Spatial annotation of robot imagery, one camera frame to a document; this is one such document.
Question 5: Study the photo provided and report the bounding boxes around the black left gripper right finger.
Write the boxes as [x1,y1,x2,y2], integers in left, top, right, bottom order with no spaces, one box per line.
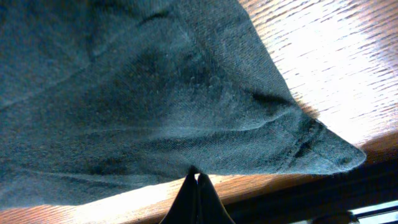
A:
[197,173,235,224]

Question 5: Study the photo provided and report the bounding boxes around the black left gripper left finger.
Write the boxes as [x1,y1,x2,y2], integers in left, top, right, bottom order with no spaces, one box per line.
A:
[160,174,197,224]

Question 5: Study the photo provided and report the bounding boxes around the dark green Nike t-shirt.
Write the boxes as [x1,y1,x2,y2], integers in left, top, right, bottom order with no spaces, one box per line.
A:
[1,0,366,209]

